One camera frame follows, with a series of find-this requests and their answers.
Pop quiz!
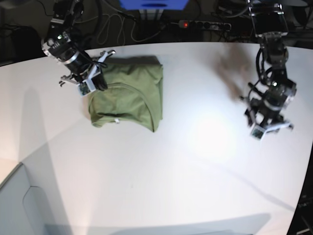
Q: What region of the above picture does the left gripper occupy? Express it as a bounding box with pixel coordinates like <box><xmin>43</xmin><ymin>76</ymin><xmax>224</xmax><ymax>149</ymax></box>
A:
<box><xmin>241</xmin><ymin>84</ymin><xmax>295</xmax><ymax>134</ymax></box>

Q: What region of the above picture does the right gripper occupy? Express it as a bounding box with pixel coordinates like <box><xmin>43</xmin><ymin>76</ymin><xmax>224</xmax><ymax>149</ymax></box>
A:
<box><xmin>42</xmin><ymin>33</ymin><xmax>115</xmax><ymax>91</ymax></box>

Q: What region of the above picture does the green T-shirt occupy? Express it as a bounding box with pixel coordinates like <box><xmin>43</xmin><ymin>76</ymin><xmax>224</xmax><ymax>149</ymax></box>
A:
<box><xmin>88</xmin><ymin>55</ymin><xmax>163</xmax><ymax>132</ymax></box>

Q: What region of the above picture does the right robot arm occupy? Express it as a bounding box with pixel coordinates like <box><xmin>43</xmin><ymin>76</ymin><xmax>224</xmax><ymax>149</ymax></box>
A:
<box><xmin>42</xmin><ymin>0</ymin><xmax>115</xmax><ymax>96</ymax></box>

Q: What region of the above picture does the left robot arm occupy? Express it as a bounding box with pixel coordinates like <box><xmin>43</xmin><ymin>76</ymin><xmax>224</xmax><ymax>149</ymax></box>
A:
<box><xmin>241</xmin><ymin>0</ymin><xmax>297</xmax><ymax>140</ymax></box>

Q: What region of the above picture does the blue plastic box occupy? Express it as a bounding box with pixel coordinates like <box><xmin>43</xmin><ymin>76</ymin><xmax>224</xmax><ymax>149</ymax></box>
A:
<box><xmin>119</xmin><ymin>0</ymin><xmax>189</xmax><ymax>10</ymax></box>

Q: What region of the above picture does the white power strip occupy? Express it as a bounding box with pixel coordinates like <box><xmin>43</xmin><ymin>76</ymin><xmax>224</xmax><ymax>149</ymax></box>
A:
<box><xmin>178</xmin><ymin>20</ymin><xmax>232</xmax><ymax>32</ymax></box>

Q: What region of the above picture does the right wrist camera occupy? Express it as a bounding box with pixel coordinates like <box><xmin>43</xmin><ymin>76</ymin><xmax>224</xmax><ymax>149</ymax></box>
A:
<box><xmin>77</xmin><ymin>80</ymin><xmax>96</xmax><ymax>96</ymax></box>

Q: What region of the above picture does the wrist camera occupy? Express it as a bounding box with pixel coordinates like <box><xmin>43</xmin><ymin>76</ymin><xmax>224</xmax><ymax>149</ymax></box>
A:
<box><xmin>77</xmin><ymin>80</ymin><xmax>96</xmax><ymax>96</ymax></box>
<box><xmin>250</xmin><ymin>125</ymin><xmax>266</xmax><ymax>141</ymax></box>

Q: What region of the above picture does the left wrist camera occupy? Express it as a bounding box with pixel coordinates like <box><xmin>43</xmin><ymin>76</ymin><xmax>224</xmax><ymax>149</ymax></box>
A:
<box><xmin>250</xmin><ymin>125</ymin><xmax>266</xmax><ymax>141</ymax></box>

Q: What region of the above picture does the grey looped cable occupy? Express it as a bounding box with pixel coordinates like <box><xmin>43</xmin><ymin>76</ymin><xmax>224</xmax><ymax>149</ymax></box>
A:
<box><xmin>96</xmin><ymin>13</ymin><xmax>169</xmax><ymax>45</ymax></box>

